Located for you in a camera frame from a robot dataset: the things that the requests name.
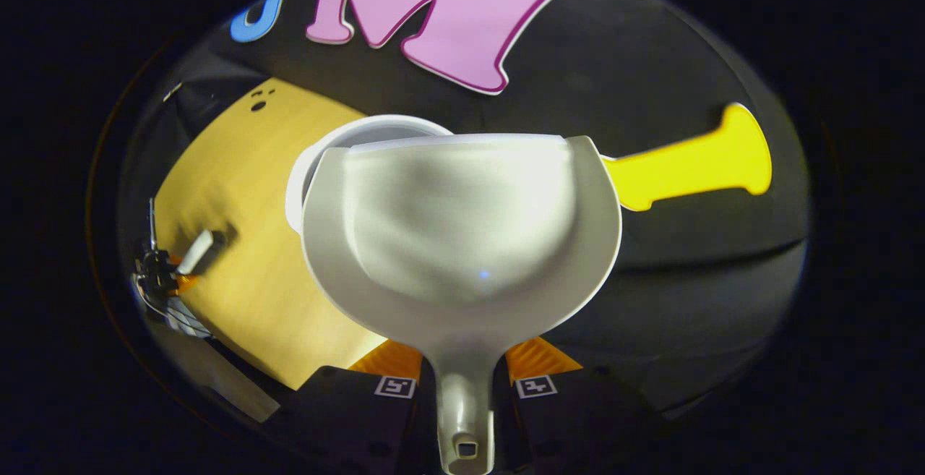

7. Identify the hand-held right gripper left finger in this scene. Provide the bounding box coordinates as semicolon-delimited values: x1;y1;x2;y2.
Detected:
282;340;438;475

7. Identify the white dustpan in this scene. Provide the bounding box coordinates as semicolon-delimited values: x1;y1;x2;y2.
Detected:
301;134;622;475

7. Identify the small white broom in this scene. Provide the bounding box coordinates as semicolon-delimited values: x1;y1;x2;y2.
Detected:
176;229;216;275

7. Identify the white ribbed garbage bin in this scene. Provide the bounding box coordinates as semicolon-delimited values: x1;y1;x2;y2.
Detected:
285;114;455;234

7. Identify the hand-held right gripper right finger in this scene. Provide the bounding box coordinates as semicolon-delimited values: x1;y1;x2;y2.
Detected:
493;336;651;475

